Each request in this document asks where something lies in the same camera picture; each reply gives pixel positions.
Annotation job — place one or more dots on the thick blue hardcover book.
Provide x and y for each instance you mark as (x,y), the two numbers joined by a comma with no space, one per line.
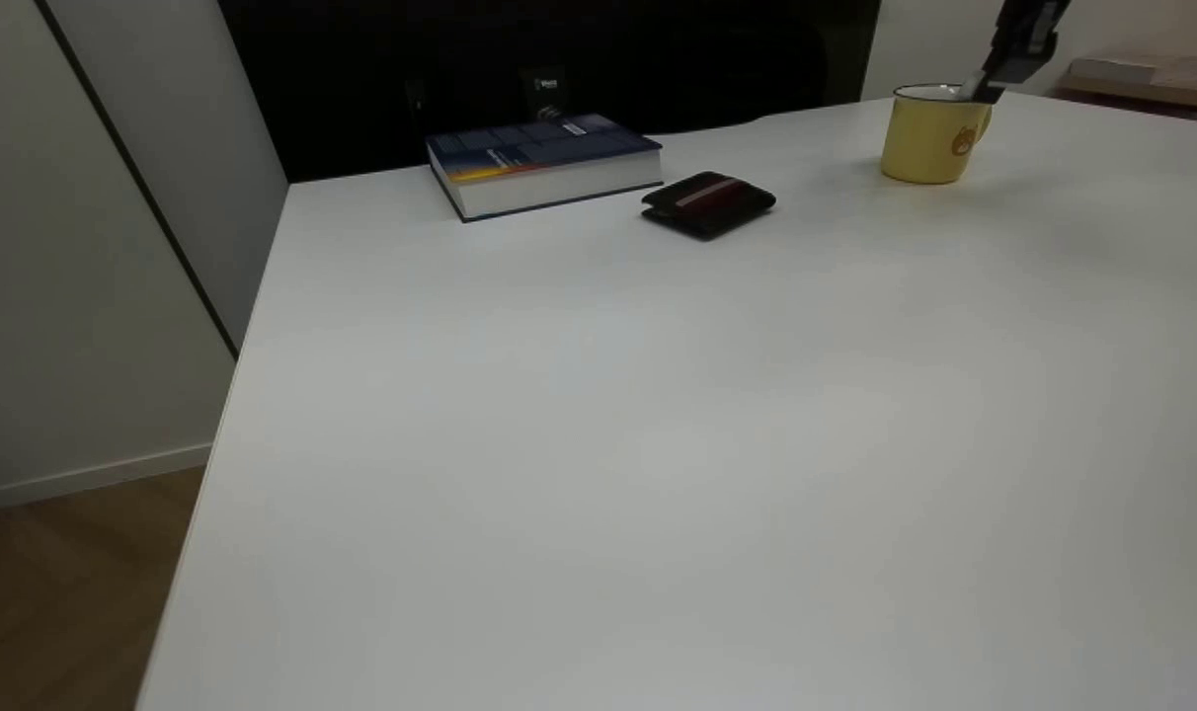
(542,162)

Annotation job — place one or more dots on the yellow mug with orange print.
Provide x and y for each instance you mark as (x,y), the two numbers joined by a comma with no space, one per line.
(931,138)

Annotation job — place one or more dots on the black wallet with red stripe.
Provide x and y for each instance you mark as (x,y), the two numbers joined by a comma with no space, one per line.
(704,202)

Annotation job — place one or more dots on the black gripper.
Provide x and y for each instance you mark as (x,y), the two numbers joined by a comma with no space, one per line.
(1032,24)

